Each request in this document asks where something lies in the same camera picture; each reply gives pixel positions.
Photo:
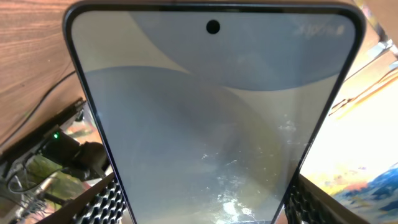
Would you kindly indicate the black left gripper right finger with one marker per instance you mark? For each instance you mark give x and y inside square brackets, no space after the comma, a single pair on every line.
[307,203]

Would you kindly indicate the Samsung Galaxy smartphone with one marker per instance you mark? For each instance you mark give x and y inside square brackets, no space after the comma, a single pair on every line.
[207,109]

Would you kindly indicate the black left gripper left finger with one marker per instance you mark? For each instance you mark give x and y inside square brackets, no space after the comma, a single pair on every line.
[102,203]

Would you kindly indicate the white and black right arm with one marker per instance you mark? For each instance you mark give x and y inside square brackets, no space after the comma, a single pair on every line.
[85,161]

